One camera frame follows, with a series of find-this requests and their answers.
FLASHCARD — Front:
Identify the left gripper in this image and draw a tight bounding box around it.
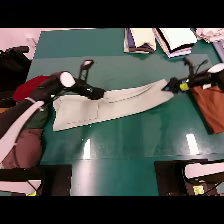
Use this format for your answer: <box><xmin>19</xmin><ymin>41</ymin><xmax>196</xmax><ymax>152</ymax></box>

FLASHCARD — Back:
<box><xmin>83</xmin><ymin>83</ymin><xmax>107</xmax><ymax>101</ymax></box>

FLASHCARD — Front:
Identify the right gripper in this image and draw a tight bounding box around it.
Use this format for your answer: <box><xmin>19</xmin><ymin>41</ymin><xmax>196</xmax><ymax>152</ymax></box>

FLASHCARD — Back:
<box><xmin>169</xmin><ymin>76</ymin><xmax>191</xmax><ymax>94</ymax></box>

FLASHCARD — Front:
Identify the cream shirt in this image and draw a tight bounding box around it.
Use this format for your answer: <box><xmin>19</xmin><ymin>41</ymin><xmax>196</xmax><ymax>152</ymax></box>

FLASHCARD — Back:
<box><xmin>52</xmin><ymin>78</ymin><xmax>175</xmax><ymax>132</ymax></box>

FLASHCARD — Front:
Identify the orange brown garment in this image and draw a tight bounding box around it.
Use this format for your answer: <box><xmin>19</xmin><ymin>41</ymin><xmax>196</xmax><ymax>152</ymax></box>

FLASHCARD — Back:
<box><xmin>190</xmin><ymin>84</ymin><xmax>224</xmax><ymax>135</ymax></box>

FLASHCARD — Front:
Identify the white folded garment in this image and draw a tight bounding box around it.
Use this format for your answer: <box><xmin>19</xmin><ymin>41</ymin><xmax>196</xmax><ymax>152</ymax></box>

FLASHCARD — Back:
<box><xmin>152</xmin><ymin>27</ymin><xmax>199</xmax><ymax>59</ymax></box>

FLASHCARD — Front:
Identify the pale blue garment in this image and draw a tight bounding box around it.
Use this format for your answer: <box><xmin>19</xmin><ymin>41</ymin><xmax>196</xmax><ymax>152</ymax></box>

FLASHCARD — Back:
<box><xmin>212</xmin><ymin>41</ymin><xmax>224</xmax><ymax>63</ymax></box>

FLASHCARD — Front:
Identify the cream folded garment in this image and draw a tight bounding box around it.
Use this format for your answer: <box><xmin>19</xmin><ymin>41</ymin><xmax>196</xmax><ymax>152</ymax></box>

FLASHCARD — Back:
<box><xmin>123</xmin><ymin>27</ymin><xmax>158</xmax><ymax>55</ymax></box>

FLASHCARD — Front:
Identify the white patterned garment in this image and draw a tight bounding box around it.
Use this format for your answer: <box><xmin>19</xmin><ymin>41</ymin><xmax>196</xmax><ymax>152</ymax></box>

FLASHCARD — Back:
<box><xmin>194</xmin><ymin>27</ymin><xmax>224</xmax><ymax>44</ymax></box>

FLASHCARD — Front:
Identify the green garment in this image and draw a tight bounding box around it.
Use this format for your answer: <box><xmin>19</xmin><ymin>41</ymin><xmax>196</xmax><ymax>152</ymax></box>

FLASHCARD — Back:
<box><xmin>23</xmin><ymin>105</ymin><xmax>50</xmax><ymax>130</ymax></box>

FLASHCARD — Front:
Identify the red garment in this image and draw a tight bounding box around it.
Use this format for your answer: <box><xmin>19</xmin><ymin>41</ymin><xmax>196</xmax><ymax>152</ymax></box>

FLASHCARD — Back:
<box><xmin>12</xmin><ymin>75</ymin><xmax>52</xmax><ymax>103</ymax></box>

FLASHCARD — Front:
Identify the mauve brown garment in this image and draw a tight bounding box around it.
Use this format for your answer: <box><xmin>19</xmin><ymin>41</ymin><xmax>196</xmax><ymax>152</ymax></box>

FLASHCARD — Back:
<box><xmin>1</xmin><ymin>127</ymin><xmax>45</xmax><ymax>170</ymax></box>

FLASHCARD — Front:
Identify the black cable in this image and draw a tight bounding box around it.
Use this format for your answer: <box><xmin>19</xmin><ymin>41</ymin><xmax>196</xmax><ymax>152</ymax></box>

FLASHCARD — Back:
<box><xmin>194</xmin><ymin>58</ymin><xmax>210</xmax><ymax>75</ymax></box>

